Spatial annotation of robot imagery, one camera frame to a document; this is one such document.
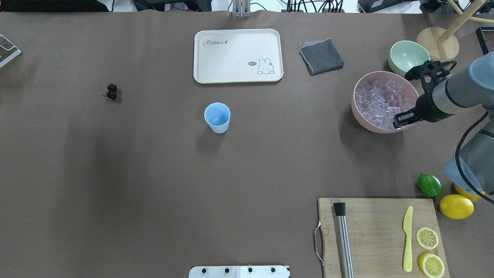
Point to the yellow plastic knife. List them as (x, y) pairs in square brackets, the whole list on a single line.
[(407, 228)]

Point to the mint green bowl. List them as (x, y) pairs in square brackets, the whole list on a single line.
[(404, 55)]

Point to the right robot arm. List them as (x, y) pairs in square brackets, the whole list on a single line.
[(471, 166)]

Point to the lemon slice upper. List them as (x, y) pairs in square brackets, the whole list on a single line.
[(427, 238)]

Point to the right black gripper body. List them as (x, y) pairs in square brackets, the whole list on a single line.
[(425, 105)]

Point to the green lime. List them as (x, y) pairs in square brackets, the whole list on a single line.
[(429, 185)]

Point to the wooden cutting board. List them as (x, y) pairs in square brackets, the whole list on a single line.
[(376, 236)]

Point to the yellow lemon far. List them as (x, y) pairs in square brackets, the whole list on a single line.
[(472, 196)]

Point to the light blue plastic cup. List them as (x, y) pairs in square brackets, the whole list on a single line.
[(217, 115)]

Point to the clear ice cubes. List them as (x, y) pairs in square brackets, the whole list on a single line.
[(379, 101)]

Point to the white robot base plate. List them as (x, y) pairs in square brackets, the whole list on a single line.
[(247, 271)]

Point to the lemon slice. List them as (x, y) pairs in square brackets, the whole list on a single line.
[(431, 265), (427, 238)]

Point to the steel muddler black tip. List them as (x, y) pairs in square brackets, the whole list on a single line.
[(344, 243)]

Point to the cream rabbit tray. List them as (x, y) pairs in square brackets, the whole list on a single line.
[(237, 56)]

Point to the lemon slice lower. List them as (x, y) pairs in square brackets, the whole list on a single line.
[(431, 265)]

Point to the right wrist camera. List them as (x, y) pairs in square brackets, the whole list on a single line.
[(431, 73)]

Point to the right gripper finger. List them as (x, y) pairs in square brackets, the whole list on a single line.
[(404, 118)]

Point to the grey folded cloth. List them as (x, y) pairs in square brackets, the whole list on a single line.
[(321, 56)]

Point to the white drying rack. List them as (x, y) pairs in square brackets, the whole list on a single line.
[(8, 51)]

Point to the wooden cup stand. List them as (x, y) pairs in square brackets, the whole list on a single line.
[(440, 43)]

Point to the black wire glass rack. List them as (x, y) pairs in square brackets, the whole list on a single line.
[(485, 36)]

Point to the pink bowl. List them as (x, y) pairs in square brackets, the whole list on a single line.
[(409, 89)]

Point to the dark red cherries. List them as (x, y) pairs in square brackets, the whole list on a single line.
[(111, 93)]

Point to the yellow lemon near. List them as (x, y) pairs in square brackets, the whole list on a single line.
[(456, 206)]

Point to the yellow lemon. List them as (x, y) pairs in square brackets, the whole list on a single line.
[(472, 196), (456, 206)]

